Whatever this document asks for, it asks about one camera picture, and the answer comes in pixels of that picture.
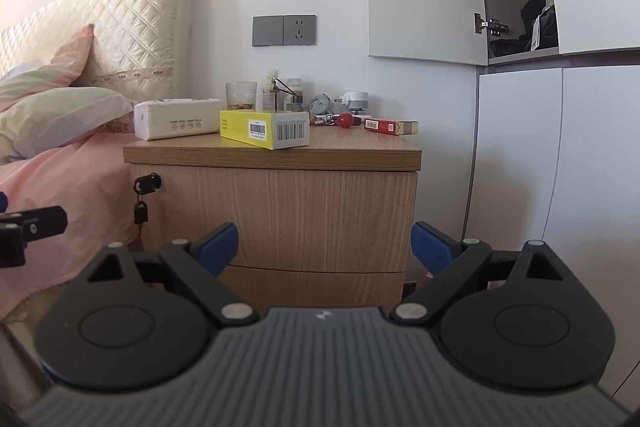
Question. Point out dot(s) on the grey wall switch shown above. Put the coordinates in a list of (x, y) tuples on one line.
[(268, 31)]

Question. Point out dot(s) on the yellow cardboard box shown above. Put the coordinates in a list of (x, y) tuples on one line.
[(250, 129)]

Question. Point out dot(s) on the wooden nightstand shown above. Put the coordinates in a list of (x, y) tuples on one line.
[(280, 147)]

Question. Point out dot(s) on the pale pastel pillow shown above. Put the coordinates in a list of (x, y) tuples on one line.
[(55, 119)]

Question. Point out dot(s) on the clear glass cup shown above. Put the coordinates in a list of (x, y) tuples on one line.
[(241, 94)]

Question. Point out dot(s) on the cream quilted headboard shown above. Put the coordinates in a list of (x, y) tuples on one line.
[(125, 17)]

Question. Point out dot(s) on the tall white wardrobe door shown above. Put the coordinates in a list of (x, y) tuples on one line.
[(520, 157)]

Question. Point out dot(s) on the metal key bunch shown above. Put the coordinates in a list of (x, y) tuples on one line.
[(322, 120)]

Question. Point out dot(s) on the red and gold box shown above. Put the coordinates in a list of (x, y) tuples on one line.
[(387, 127)]

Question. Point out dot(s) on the dark clothes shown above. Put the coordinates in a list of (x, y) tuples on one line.
[(537, 7)]

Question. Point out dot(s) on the grey cloth bundle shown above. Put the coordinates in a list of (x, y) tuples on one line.
[(321, 104)]

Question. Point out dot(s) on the pink striped pillow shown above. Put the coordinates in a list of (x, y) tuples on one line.
[(45, 67)]

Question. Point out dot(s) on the black keys in lock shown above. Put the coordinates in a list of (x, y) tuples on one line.
[(146, 183)]

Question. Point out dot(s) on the metal door hinge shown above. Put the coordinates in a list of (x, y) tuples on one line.
[(490, 25)]

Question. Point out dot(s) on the pink blanket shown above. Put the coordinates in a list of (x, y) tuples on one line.
[(65, 187)]

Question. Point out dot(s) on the white plug adapter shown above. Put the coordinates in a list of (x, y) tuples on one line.
[(352, 99)]

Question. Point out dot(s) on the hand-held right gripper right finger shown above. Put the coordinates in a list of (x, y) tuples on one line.
[(430, 247)]

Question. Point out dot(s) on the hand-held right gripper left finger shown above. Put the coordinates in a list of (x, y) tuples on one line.
[(220, 247)]

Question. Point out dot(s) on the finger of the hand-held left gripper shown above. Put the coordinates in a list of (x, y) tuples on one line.
[(2, 201), (40, 222)]

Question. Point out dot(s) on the white tissue pack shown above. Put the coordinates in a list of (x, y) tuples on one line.
[(175, 119)]

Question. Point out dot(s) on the white pill bottle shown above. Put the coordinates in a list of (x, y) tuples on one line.
[(295, 92)]

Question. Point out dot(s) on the reed diffuser bottle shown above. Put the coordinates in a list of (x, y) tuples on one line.
[(270, 94)]

